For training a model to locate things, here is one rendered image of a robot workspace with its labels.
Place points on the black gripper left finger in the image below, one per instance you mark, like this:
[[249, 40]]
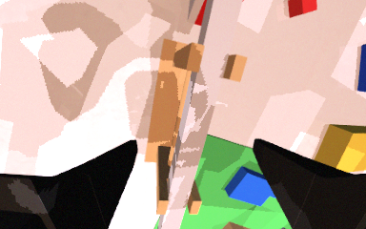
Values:
[[83, 197]]

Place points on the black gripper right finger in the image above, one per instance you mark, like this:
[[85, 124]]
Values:
[[312, 195]]

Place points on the red putter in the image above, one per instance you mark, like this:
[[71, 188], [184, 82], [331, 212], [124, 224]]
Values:
[[218, 20]]

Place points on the light green flat mat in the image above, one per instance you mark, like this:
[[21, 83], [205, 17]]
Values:
[[220, 161]]

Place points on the yellow block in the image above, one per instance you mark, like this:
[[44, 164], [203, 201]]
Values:
[[344, 147]]

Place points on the red block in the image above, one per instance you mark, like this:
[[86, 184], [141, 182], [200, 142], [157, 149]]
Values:
[[297, 7]]

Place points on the blue block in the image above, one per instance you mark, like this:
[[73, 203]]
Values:
[[249, 186]]

